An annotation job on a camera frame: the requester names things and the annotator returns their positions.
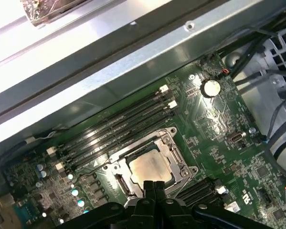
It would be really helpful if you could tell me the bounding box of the grey metal disk cage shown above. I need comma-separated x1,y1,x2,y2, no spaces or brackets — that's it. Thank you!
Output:
222,30,286,172

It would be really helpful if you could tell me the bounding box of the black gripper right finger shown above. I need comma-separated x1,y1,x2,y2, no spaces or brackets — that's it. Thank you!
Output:
155,181,274,229

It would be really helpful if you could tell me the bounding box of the thin metal locking lever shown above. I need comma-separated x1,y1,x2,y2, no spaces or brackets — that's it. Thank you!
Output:
75,154,110,184

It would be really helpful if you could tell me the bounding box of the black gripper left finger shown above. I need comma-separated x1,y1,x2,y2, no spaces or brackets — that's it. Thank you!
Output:
54,180,156,229

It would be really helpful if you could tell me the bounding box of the blue port connector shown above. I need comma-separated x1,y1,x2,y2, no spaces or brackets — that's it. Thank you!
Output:
12,202,40,228

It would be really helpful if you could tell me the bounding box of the brown base plate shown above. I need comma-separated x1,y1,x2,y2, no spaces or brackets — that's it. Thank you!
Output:
20,0,87,28

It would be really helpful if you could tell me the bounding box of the green motherboard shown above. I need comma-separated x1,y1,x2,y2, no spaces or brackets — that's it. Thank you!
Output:
0,54,286,229

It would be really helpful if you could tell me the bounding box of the black open PC case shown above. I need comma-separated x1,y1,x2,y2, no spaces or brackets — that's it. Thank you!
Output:
0,0,286,229

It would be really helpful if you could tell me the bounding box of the silver CPU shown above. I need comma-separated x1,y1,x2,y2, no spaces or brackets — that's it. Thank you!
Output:
128,150,176,189

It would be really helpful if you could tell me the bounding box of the black case cable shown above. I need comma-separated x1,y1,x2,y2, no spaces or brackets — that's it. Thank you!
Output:
228,35,269,79

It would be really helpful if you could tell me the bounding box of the silver coin battery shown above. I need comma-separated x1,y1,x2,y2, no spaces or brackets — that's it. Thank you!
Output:
200,78,222,98

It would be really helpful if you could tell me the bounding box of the black RAM slot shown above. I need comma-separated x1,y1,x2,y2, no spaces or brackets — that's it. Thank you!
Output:
176,177,221,201
64,108,176,176
47,84,169,156
54,100,178,171
184,185,229,208
53,93,173,163

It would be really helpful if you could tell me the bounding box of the CPU socket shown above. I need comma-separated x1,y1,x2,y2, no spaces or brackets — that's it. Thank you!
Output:
101,127,199,201

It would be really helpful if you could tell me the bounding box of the metal socket cover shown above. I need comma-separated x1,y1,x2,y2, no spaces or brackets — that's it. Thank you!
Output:
110,133,190,198

